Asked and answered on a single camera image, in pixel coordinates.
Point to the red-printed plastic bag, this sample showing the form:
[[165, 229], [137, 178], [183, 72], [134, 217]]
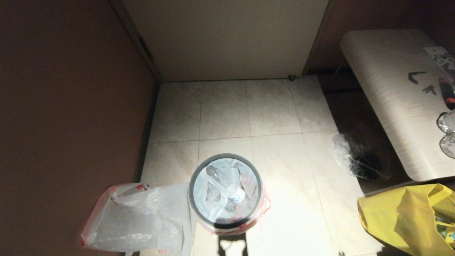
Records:
[[220, 185]]

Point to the white trash bag red trim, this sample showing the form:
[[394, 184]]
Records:
[[135, 220]]

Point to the clear plastic bag dark contents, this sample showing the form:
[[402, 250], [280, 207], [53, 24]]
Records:
[[355, 160]]

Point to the yellow plastic bag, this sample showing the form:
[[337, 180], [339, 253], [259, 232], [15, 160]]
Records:
[[401, 217]]

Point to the clear plastic bottle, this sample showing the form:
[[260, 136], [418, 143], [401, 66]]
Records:
[[235, 193]]

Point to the white door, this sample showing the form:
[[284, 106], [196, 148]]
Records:
[[227, 39]]

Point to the light wood-grain table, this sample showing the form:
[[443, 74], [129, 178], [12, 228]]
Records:
[[384, 71]]

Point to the small black hex key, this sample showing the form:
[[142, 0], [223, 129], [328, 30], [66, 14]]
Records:
[[430, 90]]

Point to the clear shiny glass item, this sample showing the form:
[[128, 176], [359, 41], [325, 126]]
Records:
[[448, 122], [449, 146]]

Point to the white patterned paper sheet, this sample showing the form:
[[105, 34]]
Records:
[[440, 57]]

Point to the teal printed package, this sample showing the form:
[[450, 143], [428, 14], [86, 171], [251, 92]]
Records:
[[444, 227]]

